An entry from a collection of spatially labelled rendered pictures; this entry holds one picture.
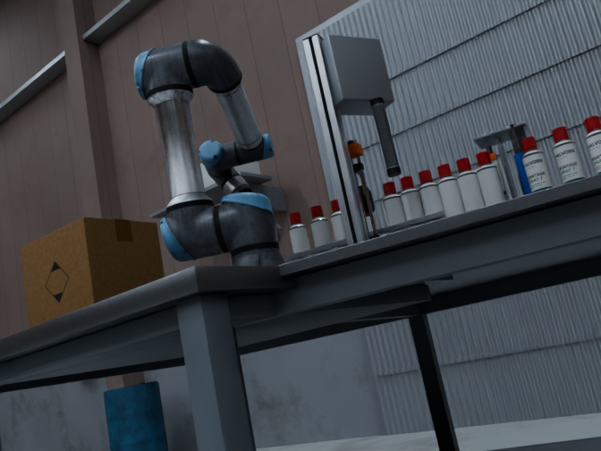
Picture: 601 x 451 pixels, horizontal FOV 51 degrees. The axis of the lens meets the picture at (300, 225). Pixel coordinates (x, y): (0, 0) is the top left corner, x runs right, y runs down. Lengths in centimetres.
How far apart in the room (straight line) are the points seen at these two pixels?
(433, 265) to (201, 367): 40
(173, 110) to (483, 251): 86
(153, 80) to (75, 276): 53
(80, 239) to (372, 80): 86
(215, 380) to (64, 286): 82
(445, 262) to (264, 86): 512
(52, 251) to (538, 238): 123
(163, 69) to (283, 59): 442
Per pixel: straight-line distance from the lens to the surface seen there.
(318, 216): 179
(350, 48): 174
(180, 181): 152
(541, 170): 163
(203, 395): 100
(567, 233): 102
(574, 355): 448
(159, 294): 103
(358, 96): 167
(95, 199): 743
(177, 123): 156
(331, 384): 542
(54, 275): 176
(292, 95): 580
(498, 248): 102
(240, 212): 145
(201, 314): 99
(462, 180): 166
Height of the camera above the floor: 65
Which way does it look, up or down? 12 degrees up
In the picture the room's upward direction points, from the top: 12 degrees counter-clockwise
